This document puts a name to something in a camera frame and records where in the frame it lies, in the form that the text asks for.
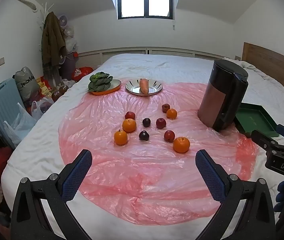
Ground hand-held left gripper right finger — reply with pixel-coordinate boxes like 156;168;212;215
195;149;276;240

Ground green bok choy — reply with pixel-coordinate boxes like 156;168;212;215
88;72;113;92

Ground grey bag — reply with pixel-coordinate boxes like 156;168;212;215
14;67;41;102

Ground orange plate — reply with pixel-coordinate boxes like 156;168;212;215
90;79;122;96

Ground wooden headboard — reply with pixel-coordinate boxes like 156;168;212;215
242;42;284;90

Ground white bed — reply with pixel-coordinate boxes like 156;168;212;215
1;54;284;240

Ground carrot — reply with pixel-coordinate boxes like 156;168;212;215
139;78;150;94

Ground small white fan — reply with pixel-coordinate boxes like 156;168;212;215
58;15;69;28

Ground purple bin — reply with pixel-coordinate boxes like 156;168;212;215
62;52;79;80

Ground brown coat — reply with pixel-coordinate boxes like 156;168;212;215
41;12;66;68

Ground pink plastic sheet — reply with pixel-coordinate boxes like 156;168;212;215
58;77;260;225

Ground white coat rack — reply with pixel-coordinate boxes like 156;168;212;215
38;2;55;53

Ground light blue suitcase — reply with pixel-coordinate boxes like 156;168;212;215
0;78;38;150

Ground red bag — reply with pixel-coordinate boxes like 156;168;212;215
71;67;94;82

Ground wall pipe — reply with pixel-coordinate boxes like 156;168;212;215
8;0;36;13

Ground crumpled white blanket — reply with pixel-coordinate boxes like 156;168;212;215
223;57;268;80

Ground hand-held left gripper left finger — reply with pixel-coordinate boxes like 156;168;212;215
11;149;93;240

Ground person's right hand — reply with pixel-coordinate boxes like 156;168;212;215
274;179;284;213

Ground white radiator cover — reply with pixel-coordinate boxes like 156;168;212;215
77;47;232;70

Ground white plastic bag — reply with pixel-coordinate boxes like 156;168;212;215
3;102;38;145
31;97;55;119

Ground white striped plate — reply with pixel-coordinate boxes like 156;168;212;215
125;79;163;96

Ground green tray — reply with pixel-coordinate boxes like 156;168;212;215
233;102;281;137

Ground yellow and red boxes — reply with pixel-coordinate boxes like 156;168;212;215
35;76;54;98

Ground clear plastic bags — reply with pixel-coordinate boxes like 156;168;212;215
62;25;79;54

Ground black and copper kettle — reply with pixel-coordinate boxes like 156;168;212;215
197;59;249;132

